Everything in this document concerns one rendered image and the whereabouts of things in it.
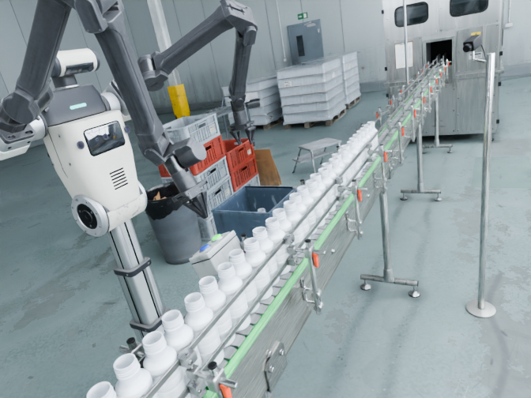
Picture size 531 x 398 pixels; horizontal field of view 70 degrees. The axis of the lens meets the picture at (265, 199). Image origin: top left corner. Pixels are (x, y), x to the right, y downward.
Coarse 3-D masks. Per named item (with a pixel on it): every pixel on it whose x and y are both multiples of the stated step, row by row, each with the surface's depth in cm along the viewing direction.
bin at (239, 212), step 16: (240, 192) 200; (256, 192) 201; (272, 192) 196; (288, 192) 192; (224, 208) 188; (240, 208) 200; (256, 208) 206; (272, 208) 168; (224, 224) 179; (240, 224) 174; (256, 224) 170; (240, 240) 178
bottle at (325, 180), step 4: (320, 168) 139; (324, 168) 139; (320, 172) 137; (324, 172) 137; (324, 176) 137; (328, 176) 138; (324, 180) 137; (328, 180) 137; (332, 180) 139; (324, 184) 137; (328, 184) 137; (332, 188) 139; (328, 192) 138; (332, 192) 139; (328, 196) 139; (332, 196) 140; (328, 200) 139; (332, 200) 140; (328, 204) 140; (332, 208) 141
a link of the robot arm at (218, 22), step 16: (224, 0) 119; (224, 16) 118; (240, 16) 120; (192, 32) 124; (208, 32) 123; (240, 32) 125; (176, 48) 127; (192, 48) 127; (160, 64) 129; (176, 64) 131; (144, 80) 131; (160, 80) 133
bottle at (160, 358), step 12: (156, 336) 69; (144, 348) 67; (156, 348) 66; (168, 348) 69; (144, 360) 69; (156, 360) 67; (168, 360) 68; (156, 372) 67; (180, 372) 70; (168, 384) 68; (180, 384) 70; (168, 396) 69
